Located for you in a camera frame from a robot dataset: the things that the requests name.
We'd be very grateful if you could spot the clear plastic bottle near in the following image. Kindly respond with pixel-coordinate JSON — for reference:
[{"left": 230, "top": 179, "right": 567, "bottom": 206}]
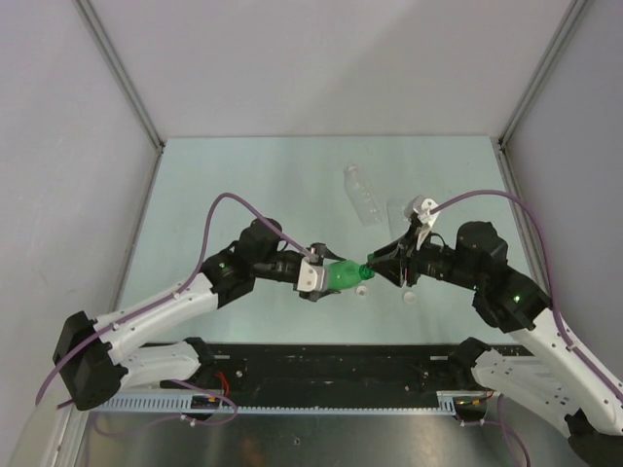
[{"left": 386, "top": 198, "right": 413, "bottom": 241}]

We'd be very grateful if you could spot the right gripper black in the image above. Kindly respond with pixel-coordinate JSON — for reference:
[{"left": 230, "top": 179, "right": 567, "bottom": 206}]
[{"left": 367, "top": 223, "right": 484, "bottom": 292}]

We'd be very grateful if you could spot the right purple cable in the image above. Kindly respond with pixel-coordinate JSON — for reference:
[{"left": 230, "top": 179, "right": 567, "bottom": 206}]
[{"left": 430, "top": 189, "right": 623, "bottom": 456}]

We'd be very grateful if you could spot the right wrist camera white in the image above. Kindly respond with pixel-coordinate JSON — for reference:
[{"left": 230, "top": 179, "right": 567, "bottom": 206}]
[{"left": 403, "top": 196, "right": 439, "bottom": 244}]

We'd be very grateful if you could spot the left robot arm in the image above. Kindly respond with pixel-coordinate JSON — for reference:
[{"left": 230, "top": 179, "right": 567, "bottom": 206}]
[{"left": 53, "top": 220, "right": 345, "bottom": 411}]

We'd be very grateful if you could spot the white bottle cap right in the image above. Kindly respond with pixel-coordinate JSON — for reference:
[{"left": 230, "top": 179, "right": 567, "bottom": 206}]
[{"left": 403, "top": 291, "right": 416, "bottom": 304}]

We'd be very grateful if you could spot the green bottle cap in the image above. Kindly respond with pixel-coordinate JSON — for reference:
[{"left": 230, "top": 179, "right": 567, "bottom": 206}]
[{"left": 358, "top": 265, "right": 375, "bottom": 281}]

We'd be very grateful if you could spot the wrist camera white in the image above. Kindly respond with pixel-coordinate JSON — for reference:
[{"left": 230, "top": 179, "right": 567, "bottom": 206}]
[
  {"left": 403, "top": 196, "right": 439, "bottom": 244},
  {"left": 295, "top": 257, "right": 328, "bottom": 293}
]

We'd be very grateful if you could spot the clear plastic bottle far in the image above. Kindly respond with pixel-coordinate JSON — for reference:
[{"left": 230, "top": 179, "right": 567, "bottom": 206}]
[{"left": 344, "top": 164, "right": 384, "bottom": 227}]

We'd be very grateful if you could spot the aluminium corner post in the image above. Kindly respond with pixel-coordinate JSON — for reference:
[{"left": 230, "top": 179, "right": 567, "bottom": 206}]
[
  {"left": 72, "top": 0, "right": 165, "bottom": 153},
  {"left": 496, "top": 0, "right": 591, "bottom": 147}
]

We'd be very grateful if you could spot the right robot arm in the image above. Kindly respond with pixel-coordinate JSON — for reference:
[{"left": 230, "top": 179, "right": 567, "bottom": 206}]
[{"left": 367, "top": 222, "right": 622, "bottom": 466}]

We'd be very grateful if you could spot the green plastic bottle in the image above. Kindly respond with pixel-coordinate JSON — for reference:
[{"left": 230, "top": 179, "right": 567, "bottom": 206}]
[{"left": 326, "top": 260, "right": 363, "bottom": 292}]

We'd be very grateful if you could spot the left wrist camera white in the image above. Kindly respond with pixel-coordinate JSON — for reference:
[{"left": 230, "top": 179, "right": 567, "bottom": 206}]
[{"left": 295, "top": 257, "right": 328, "bottom": 293}]

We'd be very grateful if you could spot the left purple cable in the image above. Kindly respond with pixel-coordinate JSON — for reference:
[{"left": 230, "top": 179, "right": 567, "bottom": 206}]
[{"left": 34, "top": 193, "right": 317, "bottom": 435}]

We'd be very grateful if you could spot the right aluminium corner post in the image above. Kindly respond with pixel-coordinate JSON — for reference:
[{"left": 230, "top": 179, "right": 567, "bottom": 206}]
[{"left": 496, "top": 0, "right": 591, "bottom": 147}]

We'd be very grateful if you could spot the left aluminium corner post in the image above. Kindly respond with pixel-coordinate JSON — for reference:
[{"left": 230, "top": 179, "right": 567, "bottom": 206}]
[{"left": 72, "top": 0, "right": 165, "bottom": 153}]

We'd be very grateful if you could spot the purple cable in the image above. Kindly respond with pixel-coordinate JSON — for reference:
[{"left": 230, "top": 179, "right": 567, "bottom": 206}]
[
  {"left": 34, "top": 193, "right": 317, "bottom": 435},
  {"left": 430, "top": 189, "right": 623, "bottom": 456}
]

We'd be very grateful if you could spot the clear plastic bottle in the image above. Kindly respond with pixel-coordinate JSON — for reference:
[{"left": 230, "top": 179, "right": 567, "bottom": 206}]
[
  {"left": 386, "top": 198, "right": 413, "bottom": 241},
  {"left": 344, "top": 164, "right": 384, "bottom": 227}
]

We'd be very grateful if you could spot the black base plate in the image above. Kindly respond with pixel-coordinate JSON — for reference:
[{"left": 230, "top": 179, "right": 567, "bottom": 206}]
[{"left": 187, "top": 339, "right": 493, "bottom": 404}]

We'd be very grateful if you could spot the grey slotted cable duct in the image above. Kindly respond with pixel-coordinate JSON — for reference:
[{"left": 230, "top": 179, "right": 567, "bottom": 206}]
[{"left": 96, "top": 392, "right": 461, "bottom": 413}]

